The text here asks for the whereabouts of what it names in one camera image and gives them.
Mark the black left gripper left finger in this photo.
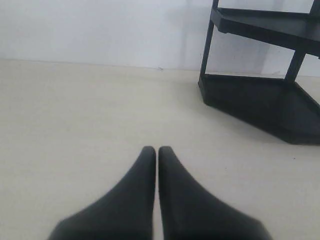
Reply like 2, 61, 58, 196
48, 146, 156, 240

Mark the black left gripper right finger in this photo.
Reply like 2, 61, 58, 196
158, 146, 272, 240

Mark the black tiered corner shelf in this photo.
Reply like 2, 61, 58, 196
198, 0, 320, 145

